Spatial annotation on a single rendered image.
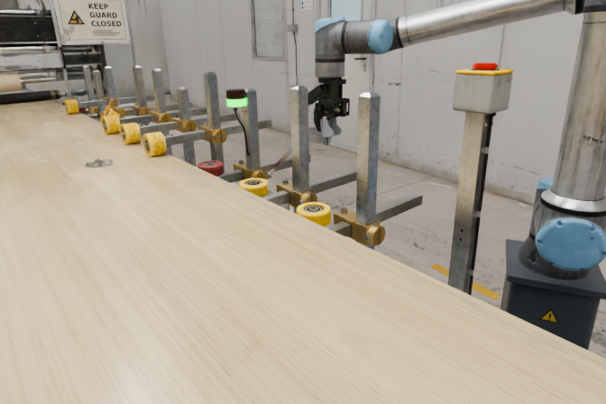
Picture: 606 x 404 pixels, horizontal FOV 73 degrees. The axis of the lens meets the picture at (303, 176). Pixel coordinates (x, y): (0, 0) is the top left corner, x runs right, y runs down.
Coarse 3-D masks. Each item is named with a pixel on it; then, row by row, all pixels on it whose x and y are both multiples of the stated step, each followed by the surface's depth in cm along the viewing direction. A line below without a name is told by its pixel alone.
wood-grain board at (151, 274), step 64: (0, 128) 199; (64, 128) 195; (0, 192) 112; (64, 192) 111; (128, 192) 109; (192, 192) 108; (0, 256) 78; (64, 256) 77; (128, 256) 77; (192, 256) 76; (256, 256) 76; (320, 256) 75; (384, 256) 75; (0, 320) 59; (64, 320) 59; (128, 320) 59; (192, 320) 59; (256, 320) 58; (320, 320) 58; (384, 320) 58; (448, 320) 57; (512, 320) 57; (0, 384) 48; (64, 384) 48; (128, 384) 48; (192, 384) 48; (256, 384) 47; (320, 384) 47; (384, 384) 47; (448, 384) 47; (512, 384) 47; (576, 384) 46
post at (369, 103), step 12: (360, 96) 92; (372, 96) 91; (360, 108) 93; (372, 108) 92; (360, 120) 94; (372, 120) 93; (360, 132) 95; (372, 132) 94; (360, 144) 96; (372, 144) 95; (360, 156) 96; (372, 156) 96; (360, 168) 97; (372, 168) 97; (360, 180) 98; (372, 180) 98; (360, 192) 99; (372, 192) 99; (360, 204) 100; (372, 204) 100; (360, 216) 101; (372, 216) 101
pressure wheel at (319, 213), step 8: (304, 208) 95; (312, 208) 94; (320, 208) 95; (328, 208) 94; (304, 216) 92; (312, 216) 91; (320, 216) 92; (328, 216) 93; (320, 224) 92; (328, 224) 94
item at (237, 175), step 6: (270, 162) 148; (276, 162) 147; (282, 162) 149; (288, 162) 151; (264, 168) 144; (270, 168) 146; (282, 168) 150; (222, 174) 136; (228, 174) 136; (234, 174) 137; (240, 174) 138; (228, 180) 136; (234, 180) 137
